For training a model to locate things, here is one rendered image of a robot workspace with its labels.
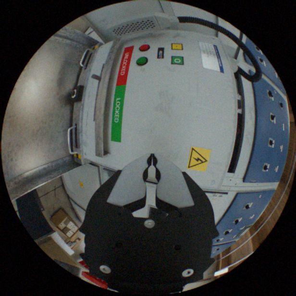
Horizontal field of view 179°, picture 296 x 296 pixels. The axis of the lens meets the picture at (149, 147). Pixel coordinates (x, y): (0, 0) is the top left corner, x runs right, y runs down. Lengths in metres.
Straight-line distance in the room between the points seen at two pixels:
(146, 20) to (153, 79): 0.20
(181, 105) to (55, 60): 0.48
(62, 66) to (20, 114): 0.23
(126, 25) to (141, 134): 0.33
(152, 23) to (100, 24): 0.40
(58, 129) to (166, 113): 0.38
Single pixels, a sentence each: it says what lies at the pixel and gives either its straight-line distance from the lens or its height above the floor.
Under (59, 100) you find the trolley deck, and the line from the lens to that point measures 0.45.
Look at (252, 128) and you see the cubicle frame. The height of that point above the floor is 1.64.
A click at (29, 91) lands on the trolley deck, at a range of 0.42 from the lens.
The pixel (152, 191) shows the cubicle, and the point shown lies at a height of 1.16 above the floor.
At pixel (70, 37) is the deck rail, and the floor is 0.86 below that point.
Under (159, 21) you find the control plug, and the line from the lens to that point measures 0.33.
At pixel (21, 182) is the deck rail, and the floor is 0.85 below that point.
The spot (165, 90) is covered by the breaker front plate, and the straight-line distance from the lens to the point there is 0.26.
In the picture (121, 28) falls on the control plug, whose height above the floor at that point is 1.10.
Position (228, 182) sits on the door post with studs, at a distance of 0.59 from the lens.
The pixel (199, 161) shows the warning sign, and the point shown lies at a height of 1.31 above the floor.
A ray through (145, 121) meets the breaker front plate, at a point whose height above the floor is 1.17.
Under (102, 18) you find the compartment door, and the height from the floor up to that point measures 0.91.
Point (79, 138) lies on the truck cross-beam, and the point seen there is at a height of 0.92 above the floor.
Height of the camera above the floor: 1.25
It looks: 16 degrees down
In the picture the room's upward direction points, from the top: 99 degrees clockwise
